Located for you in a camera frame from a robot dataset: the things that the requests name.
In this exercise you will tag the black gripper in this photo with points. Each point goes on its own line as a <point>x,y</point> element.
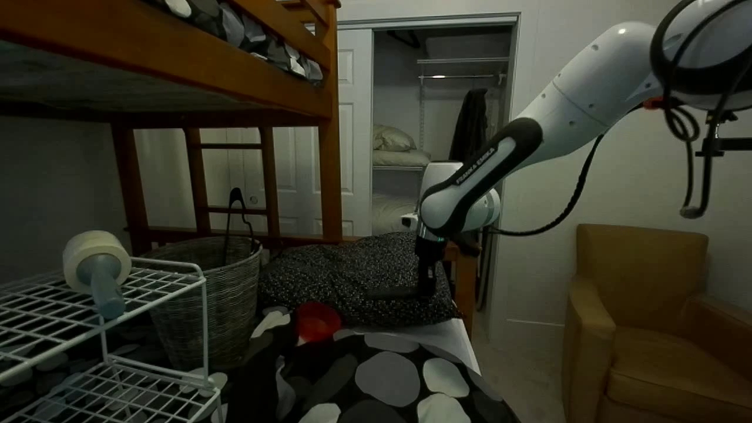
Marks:
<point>429,253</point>

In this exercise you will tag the dark hanging clothes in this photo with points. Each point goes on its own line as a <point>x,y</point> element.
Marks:
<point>469,126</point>

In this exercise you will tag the white folded linen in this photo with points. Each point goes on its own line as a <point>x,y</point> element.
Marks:
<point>390,213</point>

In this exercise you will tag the black speckled pillow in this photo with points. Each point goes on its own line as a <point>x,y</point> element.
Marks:
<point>352,278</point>

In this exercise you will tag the white pillow in closet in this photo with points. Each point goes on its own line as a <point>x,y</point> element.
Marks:
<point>390,140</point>

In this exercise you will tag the red round object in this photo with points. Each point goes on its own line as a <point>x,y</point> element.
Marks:
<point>318,320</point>

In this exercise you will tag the black duvet with grey spots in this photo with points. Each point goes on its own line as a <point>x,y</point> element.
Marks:
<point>383,385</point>

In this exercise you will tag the grey woven basket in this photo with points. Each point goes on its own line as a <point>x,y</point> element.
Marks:
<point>225,306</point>

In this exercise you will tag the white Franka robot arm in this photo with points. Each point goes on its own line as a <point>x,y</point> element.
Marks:
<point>578,94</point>

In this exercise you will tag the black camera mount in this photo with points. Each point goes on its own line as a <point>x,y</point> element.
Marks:
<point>724,144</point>

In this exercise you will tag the white closet door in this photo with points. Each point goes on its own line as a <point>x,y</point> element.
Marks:
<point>355,141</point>

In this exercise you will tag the mustard yellow armchair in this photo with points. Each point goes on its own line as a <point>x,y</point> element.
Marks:
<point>650,337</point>

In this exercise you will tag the white closet shelf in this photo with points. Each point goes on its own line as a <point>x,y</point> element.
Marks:
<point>401,158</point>

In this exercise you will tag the wooden bunk bed frame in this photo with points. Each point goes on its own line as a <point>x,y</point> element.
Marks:
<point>196,67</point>

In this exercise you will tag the spotted bedding on bunk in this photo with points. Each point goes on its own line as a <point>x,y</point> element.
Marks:
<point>260,36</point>

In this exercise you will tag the white bed sheet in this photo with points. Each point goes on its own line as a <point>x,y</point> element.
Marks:
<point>449,337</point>

